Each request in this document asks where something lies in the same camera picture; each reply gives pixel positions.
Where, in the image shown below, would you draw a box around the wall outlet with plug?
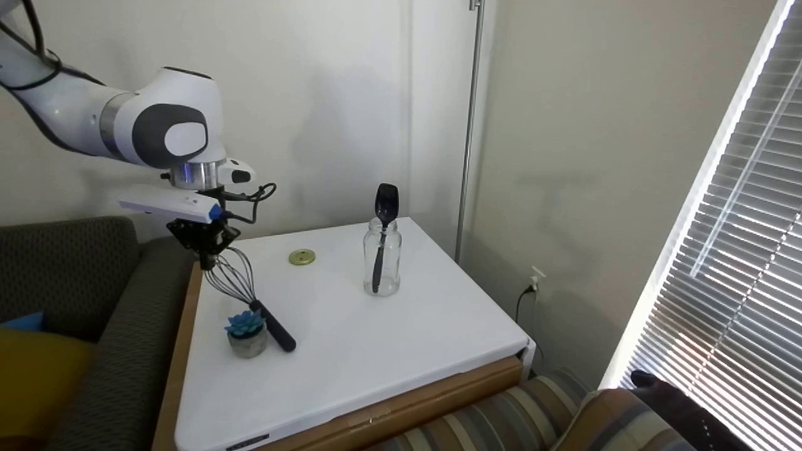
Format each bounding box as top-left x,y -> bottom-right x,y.
513,266 -> 547,323

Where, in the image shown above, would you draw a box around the blue cushion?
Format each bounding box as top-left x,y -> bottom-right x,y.
0,310 -> 42,331

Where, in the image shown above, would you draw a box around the blue succulent in grey pot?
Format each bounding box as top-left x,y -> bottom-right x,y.
226,310 -> 267,357

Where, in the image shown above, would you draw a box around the brown wooden table base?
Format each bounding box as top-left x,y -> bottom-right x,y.
153,276 -> 524,451

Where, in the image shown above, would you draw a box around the metal whisk black handle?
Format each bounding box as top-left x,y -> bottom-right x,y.
206,247 -> 295,353

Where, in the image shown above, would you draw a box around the yellow cushion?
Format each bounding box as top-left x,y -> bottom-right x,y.
0,327 -> 93,451

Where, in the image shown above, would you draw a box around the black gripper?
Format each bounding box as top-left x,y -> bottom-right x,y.
167,218 -> 241,271

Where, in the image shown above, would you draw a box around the white table board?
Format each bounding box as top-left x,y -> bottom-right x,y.
173,218 -> 533,451

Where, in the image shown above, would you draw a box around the black spoon in jar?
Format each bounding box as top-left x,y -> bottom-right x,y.
371,183 -> 399,290

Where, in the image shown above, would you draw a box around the clear glass jar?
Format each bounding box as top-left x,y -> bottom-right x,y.
364,218 -> 400,296

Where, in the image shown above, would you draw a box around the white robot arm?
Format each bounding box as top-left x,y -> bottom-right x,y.
0,0 -> 252,271

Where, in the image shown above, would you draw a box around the white window blinds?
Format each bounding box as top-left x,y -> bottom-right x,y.
600,0 -> 802,451

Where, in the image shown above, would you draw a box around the striped sofa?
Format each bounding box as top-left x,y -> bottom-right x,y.
366,371 -> 755,451

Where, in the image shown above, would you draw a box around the yellow-green round lid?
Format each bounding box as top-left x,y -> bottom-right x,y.
288,247 -> 316,266

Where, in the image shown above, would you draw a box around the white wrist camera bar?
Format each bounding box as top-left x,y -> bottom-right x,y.
120,196 -> 226,222

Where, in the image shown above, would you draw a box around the dark grey sofa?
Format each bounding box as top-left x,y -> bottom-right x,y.
0,214 -> 193,451

